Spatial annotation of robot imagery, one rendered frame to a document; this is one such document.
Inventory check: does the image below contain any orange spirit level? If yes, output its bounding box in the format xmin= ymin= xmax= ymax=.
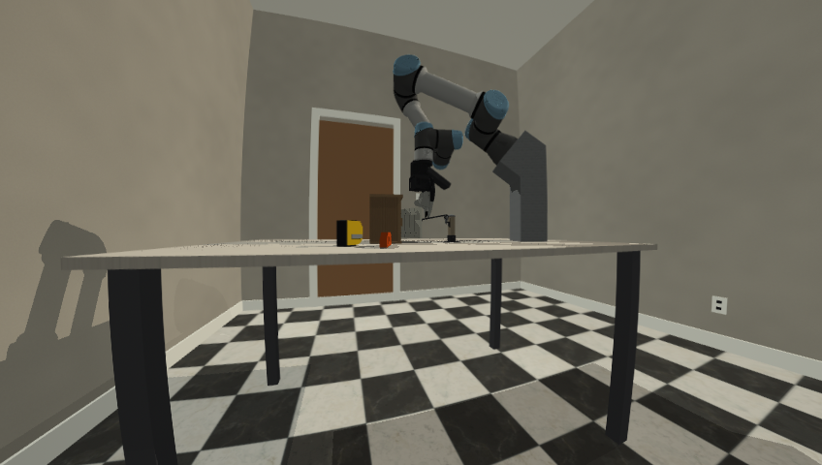
xmin=380 ymin=232 xmax=392 ymax=248

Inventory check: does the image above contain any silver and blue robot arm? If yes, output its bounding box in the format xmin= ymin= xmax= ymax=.
xmin=393 ymin=54 xmax=517 ymax=170

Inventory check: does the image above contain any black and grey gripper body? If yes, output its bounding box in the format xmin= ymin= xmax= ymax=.
xmin=409 ymin=159 xmax=434 ymax=192

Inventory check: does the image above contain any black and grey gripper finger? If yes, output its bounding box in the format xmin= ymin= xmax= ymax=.
xmin=418 ymin=182 xmax=435 ymax=217
xmin=414 ymin=192 xmax=427 ymax=218

